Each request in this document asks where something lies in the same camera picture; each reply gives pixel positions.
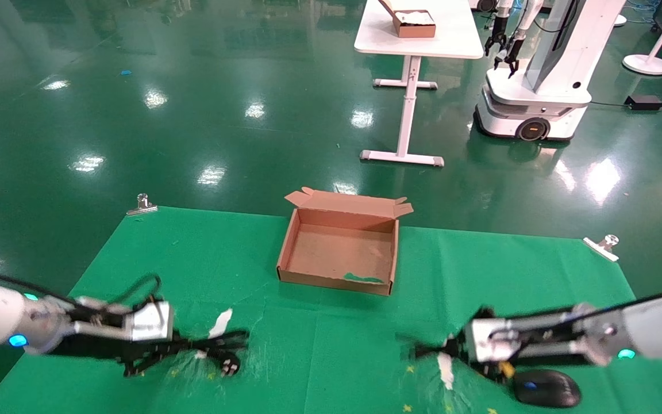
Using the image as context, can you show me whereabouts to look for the open brown cardboard box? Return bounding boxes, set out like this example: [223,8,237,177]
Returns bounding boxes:
[276,187,414,297]

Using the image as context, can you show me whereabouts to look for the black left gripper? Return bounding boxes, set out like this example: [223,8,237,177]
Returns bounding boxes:
[49,329,249,378]

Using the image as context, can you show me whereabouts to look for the black corded computer mouse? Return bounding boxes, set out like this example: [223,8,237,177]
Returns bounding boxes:
[512,370,583,408]

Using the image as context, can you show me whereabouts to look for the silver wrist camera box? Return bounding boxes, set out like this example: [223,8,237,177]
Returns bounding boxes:
[126,300,175,343]
[464,316,525,363]

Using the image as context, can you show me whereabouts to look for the white torn tape piece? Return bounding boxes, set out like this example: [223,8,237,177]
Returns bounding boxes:
[207,309,234,340]
[437,351,459,392]

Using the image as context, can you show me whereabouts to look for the silver metal table clamp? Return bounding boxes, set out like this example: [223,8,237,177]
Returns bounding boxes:
[127,194,158,217]
[583,235,620,262]

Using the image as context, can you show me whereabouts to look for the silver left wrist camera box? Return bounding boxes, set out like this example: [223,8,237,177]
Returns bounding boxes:
[126,300,175,343]

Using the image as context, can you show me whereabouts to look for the white standing fan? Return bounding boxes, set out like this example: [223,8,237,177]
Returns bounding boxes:
[622,0,662,76]

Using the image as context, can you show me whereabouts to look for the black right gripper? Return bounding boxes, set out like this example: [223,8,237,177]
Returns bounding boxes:
[400,306,594,385]

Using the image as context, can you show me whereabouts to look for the green table cloth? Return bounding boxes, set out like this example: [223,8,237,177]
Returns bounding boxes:
[0,206,662,414]

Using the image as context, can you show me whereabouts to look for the black floor power adapter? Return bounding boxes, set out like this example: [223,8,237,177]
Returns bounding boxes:
[624,95,662,112]

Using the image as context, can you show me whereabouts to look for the white height adjustable table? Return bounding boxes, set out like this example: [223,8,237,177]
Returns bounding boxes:
[354,0,484,168]

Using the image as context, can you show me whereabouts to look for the background robot arm with gripper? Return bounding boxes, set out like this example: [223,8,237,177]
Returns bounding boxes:
[483,0,511,58]
[493,0,544,79]

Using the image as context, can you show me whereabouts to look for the white wheeled background robot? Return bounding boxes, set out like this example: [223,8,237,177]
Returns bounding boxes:
[474,0,626,142]

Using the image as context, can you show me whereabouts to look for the small cardboard box white contents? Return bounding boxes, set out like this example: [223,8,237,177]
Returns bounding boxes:
[378,0,437,39]

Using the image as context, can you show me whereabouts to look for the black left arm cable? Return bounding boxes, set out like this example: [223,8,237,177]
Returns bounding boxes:
[0,267,163,312]

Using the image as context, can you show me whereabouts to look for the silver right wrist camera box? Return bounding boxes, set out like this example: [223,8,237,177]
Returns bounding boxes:
[464,316,525,363]

